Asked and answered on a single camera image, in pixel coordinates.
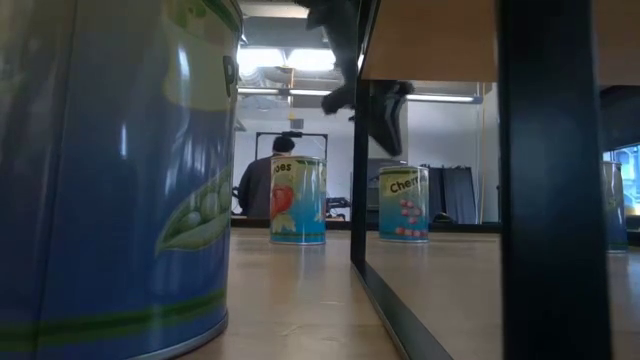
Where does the blue peas can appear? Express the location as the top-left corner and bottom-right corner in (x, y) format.
(0, 0), (245, 360)

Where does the bright blue screen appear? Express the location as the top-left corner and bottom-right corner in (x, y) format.
(605, 144), (640, 217)

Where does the grey curtain partition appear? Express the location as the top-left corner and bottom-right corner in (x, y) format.
(427, 165), (477, 225)

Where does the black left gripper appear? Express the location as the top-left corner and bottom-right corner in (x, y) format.
(294, 0), (416, 157)

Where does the black aluminium rig frame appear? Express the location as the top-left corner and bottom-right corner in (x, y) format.
(229, 217), (640, 246)

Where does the black metal gantry frame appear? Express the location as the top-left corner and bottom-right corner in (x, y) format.
(254, 130), (329, 162)

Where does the person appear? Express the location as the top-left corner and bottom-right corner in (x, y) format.
(237, 135), (297, 219)

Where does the fluorescent tube light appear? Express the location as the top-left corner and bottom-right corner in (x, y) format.
(405, 93), (484, 105)
(237, 87), (332, 97)

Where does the wooden shelf black frame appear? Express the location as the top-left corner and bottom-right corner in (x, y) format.
(349, 0), (640, 360)

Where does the blue green labelled can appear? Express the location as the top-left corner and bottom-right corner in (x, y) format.
(602, 160), (629, 253)

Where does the blue tomatoes can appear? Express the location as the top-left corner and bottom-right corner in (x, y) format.
(269, 155), (328, 246)

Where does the blue cherries can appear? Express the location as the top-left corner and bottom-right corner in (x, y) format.
(378, 165), (430, 244)

